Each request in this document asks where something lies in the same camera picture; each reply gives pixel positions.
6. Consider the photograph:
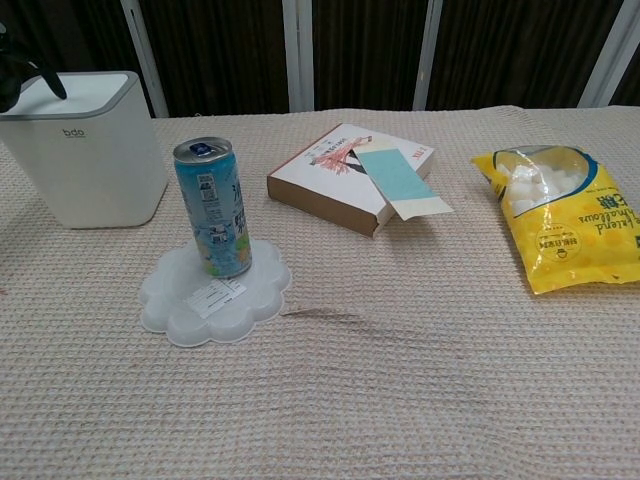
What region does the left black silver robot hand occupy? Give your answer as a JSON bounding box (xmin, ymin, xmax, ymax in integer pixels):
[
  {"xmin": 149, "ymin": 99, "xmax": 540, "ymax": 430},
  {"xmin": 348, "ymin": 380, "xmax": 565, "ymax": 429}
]
[{"xmin": 0, "ymin": 22, "xmax": 69, "ymax": 114}]

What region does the white plastic trash bin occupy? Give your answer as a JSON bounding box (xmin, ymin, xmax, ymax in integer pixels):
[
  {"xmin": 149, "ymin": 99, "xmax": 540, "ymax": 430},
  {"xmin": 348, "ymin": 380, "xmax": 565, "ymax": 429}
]
[{"xmin": 0, "ymin": 70, "xmax": 169, "ymax": 231}]

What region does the blue drink can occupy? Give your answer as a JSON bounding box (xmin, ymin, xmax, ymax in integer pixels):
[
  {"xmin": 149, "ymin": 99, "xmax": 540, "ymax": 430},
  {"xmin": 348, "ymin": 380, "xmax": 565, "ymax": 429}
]
[{"xmin": 172, "ymin": 139, "xmax": 253, "ymax": 280}]

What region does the translucent flower-shaped plastic plate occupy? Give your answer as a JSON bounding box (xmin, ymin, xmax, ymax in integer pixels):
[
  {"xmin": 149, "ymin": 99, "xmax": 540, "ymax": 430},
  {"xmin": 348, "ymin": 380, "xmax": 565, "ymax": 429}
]
[{"xmin": 138, "ymin": 239, "xmax": 295, "ymax": 348}]

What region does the white paperback book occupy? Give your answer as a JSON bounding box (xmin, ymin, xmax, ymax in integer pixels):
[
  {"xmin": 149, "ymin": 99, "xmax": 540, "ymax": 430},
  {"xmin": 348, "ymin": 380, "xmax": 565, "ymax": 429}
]
[{"xmin": 266, "ymin": 123, "xmax": 436, "ymax": 239}]

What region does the blue and white card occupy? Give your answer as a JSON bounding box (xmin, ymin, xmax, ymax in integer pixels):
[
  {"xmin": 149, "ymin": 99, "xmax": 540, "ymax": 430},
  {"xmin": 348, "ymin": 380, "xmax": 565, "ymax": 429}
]
[{"xmin": 351, "ymin": 139, "xmax": 454, "ymax": 222}]

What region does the beige woven tablecloth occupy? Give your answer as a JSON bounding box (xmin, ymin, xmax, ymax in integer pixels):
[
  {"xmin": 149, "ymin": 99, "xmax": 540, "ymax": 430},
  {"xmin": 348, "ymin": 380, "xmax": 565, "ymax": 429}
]
[{"xmin": 0, "ymin": 103, "xmax": 640, "ymax": 480}]

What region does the yellow marshmallow bag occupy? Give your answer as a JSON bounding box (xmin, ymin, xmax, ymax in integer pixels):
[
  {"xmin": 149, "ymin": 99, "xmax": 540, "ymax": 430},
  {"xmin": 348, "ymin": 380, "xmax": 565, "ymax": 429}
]
[{"xmin": 471, "ymin": 143, "xmax": 640, "ymax": 297}]

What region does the white metal frame beam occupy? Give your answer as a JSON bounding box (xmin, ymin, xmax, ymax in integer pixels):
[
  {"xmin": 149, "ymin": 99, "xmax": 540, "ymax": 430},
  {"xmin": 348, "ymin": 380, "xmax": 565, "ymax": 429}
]
[
  {"xmin": 578, "ymin": 0, "xmax": 632, "ymax": 107},
  {"xmin": 282, "ymin": 0, "xmax": 314, "ymax": 113},
  {"xmin": 406, "ymin": 0, "xmax": 442, "ymax": 109},
  {"xmin": 119, "ymin": 0, "xmax": 169, "ymax": 119}
]

